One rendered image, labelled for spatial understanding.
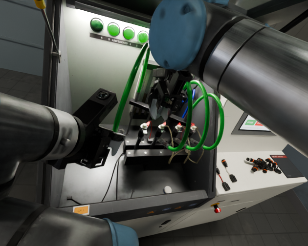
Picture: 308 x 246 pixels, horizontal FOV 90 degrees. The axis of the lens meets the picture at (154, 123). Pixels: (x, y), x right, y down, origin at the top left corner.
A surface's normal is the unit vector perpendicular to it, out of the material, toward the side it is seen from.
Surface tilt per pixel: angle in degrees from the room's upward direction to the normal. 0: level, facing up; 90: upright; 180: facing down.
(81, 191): 0
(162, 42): 90
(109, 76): 90
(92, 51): 90
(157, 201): 0
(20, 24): 90
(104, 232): 35
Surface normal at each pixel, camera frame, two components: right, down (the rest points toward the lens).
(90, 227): 0.31, -0.95
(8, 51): 0.07, 0.72
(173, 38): -0.76, 0.25
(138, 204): 0.29, -0.68
